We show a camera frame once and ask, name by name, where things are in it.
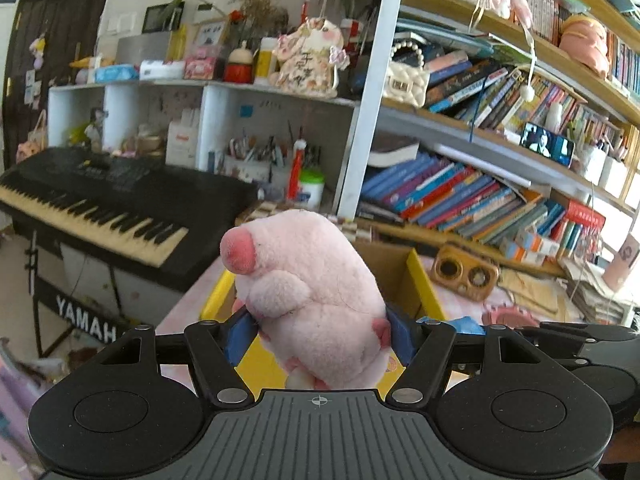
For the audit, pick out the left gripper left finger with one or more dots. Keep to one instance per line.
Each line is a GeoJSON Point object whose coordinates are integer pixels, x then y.
{"type": "Point", "coordinates": [216, 350]}

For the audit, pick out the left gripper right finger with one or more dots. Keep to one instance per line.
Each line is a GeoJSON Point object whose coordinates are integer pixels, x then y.
{"type": "Point", "coordinates": [425, 357]}

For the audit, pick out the pink plush pig toy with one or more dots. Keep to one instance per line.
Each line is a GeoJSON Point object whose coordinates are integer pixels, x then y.
{"type": "Point", "coordinates": [317, 304]}

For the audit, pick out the blue crumpled wrapper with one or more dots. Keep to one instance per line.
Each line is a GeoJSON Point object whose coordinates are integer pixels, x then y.
{"type": "Point", "coordinates": [464, 326]}

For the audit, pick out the stack of papers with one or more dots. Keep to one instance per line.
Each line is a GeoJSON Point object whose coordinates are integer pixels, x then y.
{"type": "Point", "coordinates": [593, 298]}

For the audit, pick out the pink printed desk mat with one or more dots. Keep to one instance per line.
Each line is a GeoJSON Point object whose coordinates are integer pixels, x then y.
{"type": "Point", "coordinates": [213, 294]}

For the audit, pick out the yellow cardboard box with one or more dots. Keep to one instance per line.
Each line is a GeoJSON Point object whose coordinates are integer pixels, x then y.
{"type": "Point", "coordinates": [409, 295]}

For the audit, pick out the pink cylindrical desk gadget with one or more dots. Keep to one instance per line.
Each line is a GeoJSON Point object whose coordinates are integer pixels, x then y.
{"type": "Point", "coordinates": [619, 269]}

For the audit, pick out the brown retro radio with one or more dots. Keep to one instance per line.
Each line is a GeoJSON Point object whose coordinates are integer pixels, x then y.
{"type": "Point", "coordinates": [464, 273]}

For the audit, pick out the brown envelopes pile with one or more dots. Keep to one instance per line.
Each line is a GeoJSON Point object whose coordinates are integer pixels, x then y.
{"type": "Point", "coordinates": [544, 297]}

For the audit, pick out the orange white medicine box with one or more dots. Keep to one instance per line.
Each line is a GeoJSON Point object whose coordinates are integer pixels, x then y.
{"type": "Point", "coordinates": [531, 241]}

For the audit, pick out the black Yamaha keyboard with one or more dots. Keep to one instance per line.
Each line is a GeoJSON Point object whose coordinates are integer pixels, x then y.
{"type": "Point", "coordinates": [162, 223]}

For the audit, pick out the wooden checkered box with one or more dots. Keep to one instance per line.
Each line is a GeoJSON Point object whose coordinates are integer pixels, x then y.
{"type": "Point", "coordinates": [264, 209]}

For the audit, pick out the red dictionary book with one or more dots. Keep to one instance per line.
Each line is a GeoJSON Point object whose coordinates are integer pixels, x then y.
{"type": "Point", "coordinates": [577, 212]}

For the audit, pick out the row of leaning books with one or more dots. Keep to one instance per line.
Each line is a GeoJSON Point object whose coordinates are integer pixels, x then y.
{"type": "Point", "coordinates": [441, 194]}

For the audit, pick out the white pen holder box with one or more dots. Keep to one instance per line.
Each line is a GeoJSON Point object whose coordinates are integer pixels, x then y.
{"type": "Point", "coordinates": [613, 177]}

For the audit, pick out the red white bottle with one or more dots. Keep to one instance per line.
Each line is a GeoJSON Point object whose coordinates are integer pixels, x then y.
{"type": "Point", "coordinates": [299, 149]}

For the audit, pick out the white green-lid jar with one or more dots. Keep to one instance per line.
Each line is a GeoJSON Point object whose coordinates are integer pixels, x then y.
{"type": "Point", "coordinates": [310, 188]}

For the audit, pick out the white storage cubby shelf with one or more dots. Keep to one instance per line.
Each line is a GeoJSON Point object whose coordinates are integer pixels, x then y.
{"type": "Point", "coordinates": [220, 113]}

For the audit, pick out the white quilted handbag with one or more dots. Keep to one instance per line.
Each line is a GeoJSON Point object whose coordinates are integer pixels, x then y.
{"type": "Point", "coordinates": [406, 83]}

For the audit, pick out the floral cat ornament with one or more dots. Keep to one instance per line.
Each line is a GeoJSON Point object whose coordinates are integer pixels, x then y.
{"type": "Point", "coordinates": [310, 59]}

